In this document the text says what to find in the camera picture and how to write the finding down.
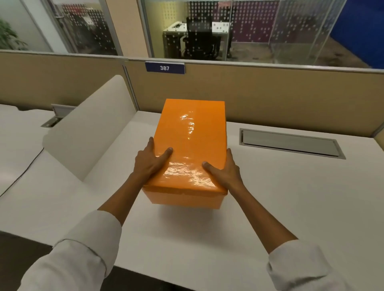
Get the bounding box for person's left hand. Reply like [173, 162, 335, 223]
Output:
[132, 137, 173, 188]

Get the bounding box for person's right hand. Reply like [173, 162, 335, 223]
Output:
[202, 148, 245, 195]

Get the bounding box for orange cardboard box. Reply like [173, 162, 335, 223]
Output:
[142, 99, 228, 210]

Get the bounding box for person's left forearm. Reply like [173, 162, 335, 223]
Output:
[17, 175, 143, 291]

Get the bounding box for person's right forearm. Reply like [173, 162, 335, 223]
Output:
[228, 183, 345, 291]

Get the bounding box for white desk divider panel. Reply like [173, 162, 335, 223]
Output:
[42, 75, 138, 182]

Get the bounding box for blue number sign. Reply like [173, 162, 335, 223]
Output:
[145, 61, 185, 75]

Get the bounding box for beige cubicle partition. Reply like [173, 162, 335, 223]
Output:
[0, 49, 384, 139]

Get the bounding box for black office chair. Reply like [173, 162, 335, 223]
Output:
[182, 16, 219, 59]

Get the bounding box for white office desk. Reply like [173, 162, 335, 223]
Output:
[163, 21, 233, 59]

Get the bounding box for green potted plant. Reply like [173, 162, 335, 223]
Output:
[0, 19, 28, 51]

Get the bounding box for grey desk cable hatch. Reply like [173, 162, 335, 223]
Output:
[239, 128, 346, 159]

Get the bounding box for open grey cable hatch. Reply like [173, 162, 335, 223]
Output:
[41, 104, 76, 128]

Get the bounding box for dotted glass wall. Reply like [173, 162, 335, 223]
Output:
[137, 0, 348, 65]

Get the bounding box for black cable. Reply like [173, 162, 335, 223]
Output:
[0, 147, 45, 198]

